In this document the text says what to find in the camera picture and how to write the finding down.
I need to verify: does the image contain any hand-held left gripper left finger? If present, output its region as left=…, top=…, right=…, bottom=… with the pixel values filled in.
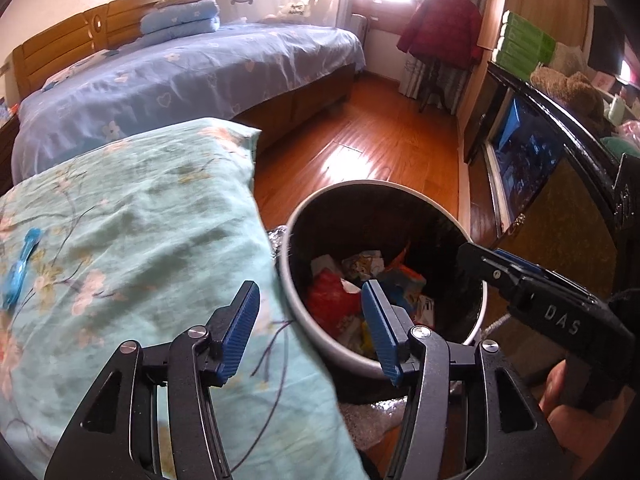
left=45, top=281, right=261, bottom=480

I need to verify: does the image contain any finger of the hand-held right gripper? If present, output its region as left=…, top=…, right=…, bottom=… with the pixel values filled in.
left=457, top=242, right=523, bottom=306
left=492, top=249, right=593, bottom=301

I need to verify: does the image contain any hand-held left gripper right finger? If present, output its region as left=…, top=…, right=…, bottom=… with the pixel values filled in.
left=361, top=281, right=571, bottom=480

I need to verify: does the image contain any blue and orange carton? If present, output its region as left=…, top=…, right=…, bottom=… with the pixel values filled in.
left=380, top=265, right=426, bottom=321

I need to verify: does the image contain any red wrapper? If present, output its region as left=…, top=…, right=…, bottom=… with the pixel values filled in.
left=306, top=270, right=363, bottom=331

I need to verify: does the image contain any white bin with black liner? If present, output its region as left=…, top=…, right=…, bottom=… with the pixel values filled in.
left=277, top=180, right=488, bottom=378

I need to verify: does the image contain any person's right hand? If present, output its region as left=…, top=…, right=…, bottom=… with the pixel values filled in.
left=539, top=362, right=621, bottom=461

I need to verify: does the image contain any black cabinet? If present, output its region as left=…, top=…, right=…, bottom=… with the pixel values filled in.
left=465, top=62, right=626, bottom=361

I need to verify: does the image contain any silver foil sheet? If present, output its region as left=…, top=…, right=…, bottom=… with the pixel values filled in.
left=267, top=227, right=411, bottom=451

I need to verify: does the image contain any brown teddy bear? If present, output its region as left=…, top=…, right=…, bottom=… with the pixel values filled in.
left=530, top=67, right=606, bottom=131

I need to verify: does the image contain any coat stand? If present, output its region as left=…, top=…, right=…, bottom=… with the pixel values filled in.
left=420, top=55, right=451, bottom=111

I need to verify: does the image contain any striped curtain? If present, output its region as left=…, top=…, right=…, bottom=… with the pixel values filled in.
left=400, top=57, right=466, bottom=111

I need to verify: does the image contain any stack of green boxes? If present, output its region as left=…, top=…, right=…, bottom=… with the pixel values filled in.
left=495, top=10, right=556, bottom=73

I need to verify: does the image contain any blue plastic toy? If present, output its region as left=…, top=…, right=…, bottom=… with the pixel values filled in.
left=2, top=227, right=43, bottom=308

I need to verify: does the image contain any red jacket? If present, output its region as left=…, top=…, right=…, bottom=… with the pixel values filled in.
left=397, top=0, right=483, bottom=66

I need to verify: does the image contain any bed with blue sheet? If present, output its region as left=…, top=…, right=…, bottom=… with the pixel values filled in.
left=11, top=22, right=366, bottom=183

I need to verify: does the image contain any wooden nightstand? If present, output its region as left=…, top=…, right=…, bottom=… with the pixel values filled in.
left=0, top=115, right=21, bottom=181

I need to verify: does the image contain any blue pillow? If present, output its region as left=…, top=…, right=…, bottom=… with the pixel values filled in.
left=140, top=0, right=221, bottom=38

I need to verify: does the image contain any wooden headboard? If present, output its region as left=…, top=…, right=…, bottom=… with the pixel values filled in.
left=12, top=0, right=173, bottom=93

